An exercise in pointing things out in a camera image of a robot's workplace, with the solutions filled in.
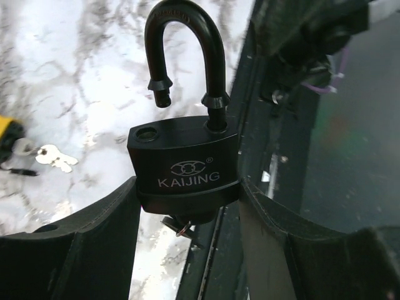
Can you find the silver key bunch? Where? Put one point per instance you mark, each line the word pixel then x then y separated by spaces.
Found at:
pixel 47 154

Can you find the black Kaijing padlock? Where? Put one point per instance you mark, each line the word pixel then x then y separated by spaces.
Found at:
pixel 186 167

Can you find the yellow Opel padlock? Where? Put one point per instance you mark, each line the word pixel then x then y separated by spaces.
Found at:
pixel 11 130

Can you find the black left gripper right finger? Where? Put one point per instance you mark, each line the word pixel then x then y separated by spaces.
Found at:
pixel 290 257

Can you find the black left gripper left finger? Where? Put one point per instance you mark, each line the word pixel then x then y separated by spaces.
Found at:
pixel 87 255

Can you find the black headed key bunch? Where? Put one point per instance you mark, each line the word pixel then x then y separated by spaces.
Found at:
pixel 181 230

